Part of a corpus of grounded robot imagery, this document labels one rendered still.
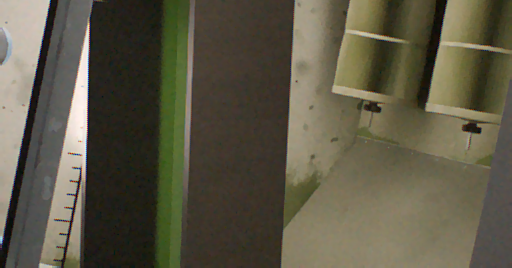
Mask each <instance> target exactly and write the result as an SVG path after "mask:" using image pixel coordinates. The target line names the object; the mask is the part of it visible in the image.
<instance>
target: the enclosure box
mask: <svg viewBox="0 0 512 268"><path fill-rule="evenodd" d="M294 10H295V0H109V1H101V0H99V1H94V0H93V3H92V8H91V13H90V17H89V22H88V27H87V31H86V36H85V40H84V68H83V156H82V200H81V243H80V268H281V258H282V241H283V223H284V205H285V188H286V170H287V152H288V134H289V99H290V81H291V63H292V45H293V27H294Z"/></svg>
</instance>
